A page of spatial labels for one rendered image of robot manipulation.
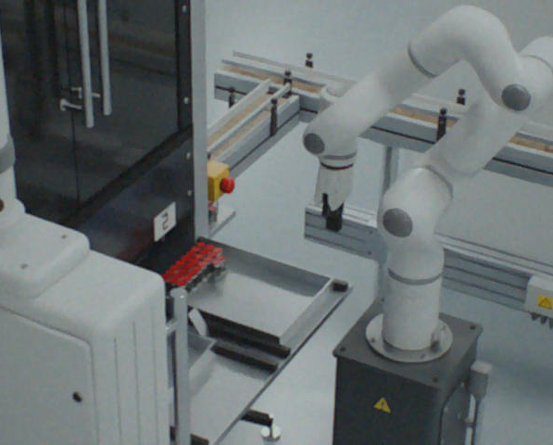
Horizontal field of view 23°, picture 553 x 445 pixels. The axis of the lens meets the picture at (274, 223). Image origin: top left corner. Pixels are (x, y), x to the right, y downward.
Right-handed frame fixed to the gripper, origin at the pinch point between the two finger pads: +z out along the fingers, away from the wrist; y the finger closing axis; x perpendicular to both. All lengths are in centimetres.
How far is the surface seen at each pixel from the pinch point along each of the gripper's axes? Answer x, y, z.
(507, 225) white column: -3, -143, 80
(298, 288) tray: -9.0, -2.1, 22.2
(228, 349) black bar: -10.4, 27.7, 20.5
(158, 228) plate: -39.0, 9.8, 8.9
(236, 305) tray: -18.1, 10.6, 22.3
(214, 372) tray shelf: -10.3, 33.6, 22.5
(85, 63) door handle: -34, 41, -46
